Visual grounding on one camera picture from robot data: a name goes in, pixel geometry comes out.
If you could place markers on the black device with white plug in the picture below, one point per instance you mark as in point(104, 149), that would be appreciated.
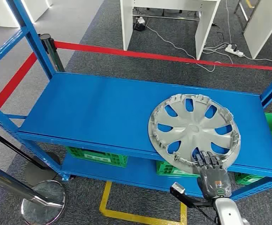
point(139, 24)

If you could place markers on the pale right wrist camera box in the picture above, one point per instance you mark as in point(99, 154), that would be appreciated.
point(177, 188)

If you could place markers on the white board panel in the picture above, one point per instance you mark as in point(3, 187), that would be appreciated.
point(262, 24)

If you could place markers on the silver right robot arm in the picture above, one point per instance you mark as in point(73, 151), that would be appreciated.
point(227, 214)

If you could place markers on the blue metal shelf rack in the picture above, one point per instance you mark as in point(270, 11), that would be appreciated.
point(103, 105)

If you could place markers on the white power strip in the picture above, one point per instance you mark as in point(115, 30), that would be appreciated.
point(234, 50)

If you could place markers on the chrome stanchion with round base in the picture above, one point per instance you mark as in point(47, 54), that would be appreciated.
point(45, 202)

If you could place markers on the red barrier belt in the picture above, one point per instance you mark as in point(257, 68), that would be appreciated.
point(14, 82)
point(149, 56)

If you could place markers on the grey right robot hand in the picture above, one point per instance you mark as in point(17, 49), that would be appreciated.
point(214, 183)

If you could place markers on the white lit display block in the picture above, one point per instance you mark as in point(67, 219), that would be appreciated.
point(0, 12)

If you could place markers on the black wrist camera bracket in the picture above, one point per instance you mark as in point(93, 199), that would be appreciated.
point(196, 203)

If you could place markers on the grey plastic wheel hubcap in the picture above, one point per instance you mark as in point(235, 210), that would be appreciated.
point(192, 130)

